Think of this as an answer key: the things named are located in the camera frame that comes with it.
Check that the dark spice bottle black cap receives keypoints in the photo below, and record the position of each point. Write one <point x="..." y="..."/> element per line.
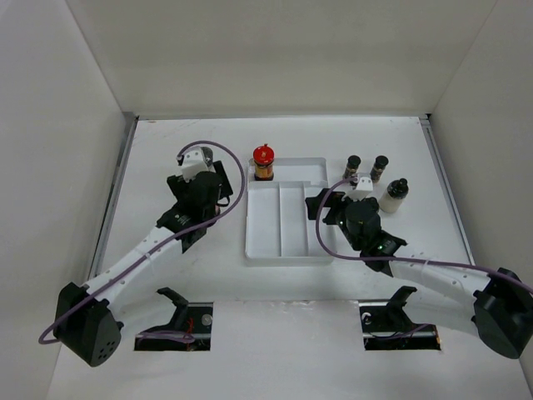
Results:
<point x="352" y="164"/>

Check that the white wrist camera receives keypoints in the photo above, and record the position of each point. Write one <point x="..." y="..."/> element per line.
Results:
<point x="191" y="163"/>
<point x="363" y="188"/>

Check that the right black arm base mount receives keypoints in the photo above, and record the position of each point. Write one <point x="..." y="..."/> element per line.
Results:
<point x="386" y="327"/>

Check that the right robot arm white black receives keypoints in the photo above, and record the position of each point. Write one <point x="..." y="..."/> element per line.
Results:
<point x="492" y="305"/>

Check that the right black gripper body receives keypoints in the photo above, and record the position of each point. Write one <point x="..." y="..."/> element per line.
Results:
<point x="351" y="237"/>

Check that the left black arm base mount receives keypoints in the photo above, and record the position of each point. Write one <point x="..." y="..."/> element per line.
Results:
<point x="188" y="329"/>

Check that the white powder bottle black cap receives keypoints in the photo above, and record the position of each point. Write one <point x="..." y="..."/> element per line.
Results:
<point x="394" y="195"/>

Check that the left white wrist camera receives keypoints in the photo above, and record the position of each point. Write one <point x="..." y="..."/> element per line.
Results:
<point x="191" y="163"/>

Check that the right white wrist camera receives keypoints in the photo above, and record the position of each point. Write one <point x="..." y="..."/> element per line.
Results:
<point x="363" y="188"/>

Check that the white compartment tray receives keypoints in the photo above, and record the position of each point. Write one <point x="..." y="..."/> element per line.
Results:
<point x="278" y="231"/>

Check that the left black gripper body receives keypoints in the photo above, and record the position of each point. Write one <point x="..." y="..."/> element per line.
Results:
<point x="181" y="187"/>

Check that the red lid sauce jar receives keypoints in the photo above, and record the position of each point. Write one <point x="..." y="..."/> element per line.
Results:
<point x="207" y="155"/>
<point x="263" y="158"/>

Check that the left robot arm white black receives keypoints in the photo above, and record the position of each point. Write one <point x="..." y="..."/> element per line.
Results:
<point x="130" y="298"/>

